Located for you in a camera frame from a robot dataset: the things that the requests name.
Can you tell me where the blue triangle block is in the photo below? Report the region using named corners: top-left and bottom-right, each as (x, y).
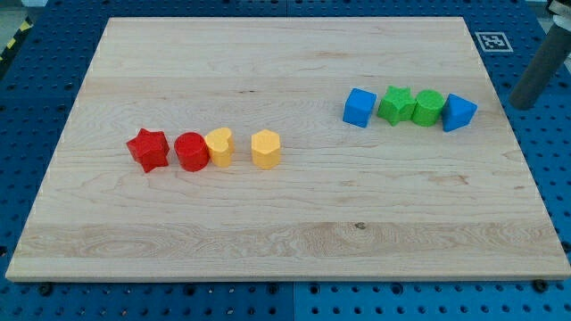
top-left (442, 94), bottom-right (477, 132)

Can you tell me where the yellow hexagon block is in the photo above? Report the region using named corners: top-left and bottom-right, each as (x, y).
top-left (251, 129), bottom-right (281, 169)

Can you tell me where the yellow heart block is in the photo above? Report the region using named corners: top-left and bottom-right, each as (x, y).
top-left (204, 128), bottom-right (235, 168)

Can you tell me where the blue cube block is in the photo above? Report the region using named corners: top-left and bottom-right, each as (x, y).
top-left (343, 88), bottom-right (377, 128)

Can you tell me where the red cylinder block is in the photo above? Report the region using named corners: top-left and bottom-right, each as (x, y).
top-left (174, 132), bottom-right (210, 172)

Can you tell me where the light wooden board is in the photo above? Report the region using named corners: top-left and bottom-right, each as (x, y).
top-left (6, 17), bottom-right (570, 283)

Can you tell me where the green star block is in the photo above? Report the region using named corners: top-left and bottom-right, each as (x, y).
top-left (377, 86), bottom-right (416, 127)

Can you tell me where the red star block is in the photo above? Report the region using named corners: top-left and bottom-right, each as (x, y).
top-left (126, 128), bottom-right (170, 173)

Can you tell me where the green cylinder block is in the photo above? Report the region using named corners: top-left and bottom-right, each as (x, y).
top-left (411, 89), bottom-right (445, 127)

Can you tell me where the white fiducial marker tag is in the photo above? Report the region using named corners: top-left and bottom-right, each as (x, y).
top-left (475, 31), bottom-right (513, 53)

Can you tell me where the black bolt left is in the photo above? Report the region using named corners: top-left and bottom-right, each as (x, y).
top-left (37, 283), bottom-right (54, 297)

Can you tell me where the black bolt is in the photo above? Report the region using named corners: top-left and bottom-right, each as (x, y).
top-left (37, 283), bottom-right (54, 297)
top-left (532, 279), bottom-right (549, 293)

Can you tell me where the black bolt right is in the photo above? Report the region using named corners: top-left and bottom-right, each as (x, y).
top-left (532, 279), bottom-right (549, 293)

